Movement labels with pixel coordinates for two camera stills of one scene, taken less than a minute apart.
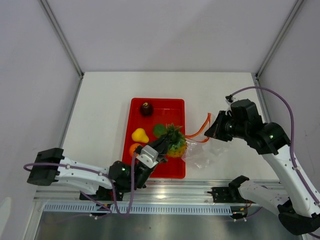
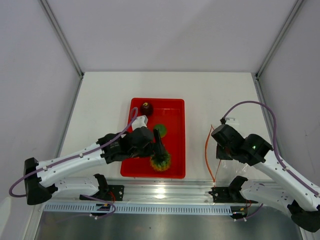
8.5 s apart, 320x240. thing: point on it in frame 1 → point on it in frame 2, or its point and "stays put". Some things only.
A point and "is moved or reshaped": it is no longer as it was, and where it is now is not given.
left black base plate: [103, 194] stays put
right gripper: [216, 131] → [219, 155]
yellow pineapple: [177, 142] is moved or reshaped
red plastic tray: [148, 118] stays put
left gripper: [159, 145] → [158, 148]
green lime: [159, 129] stays put
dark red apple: [146, 110] stays put
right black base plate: [229, 194] stays put
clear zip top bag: [201, 154] → [231, 169]
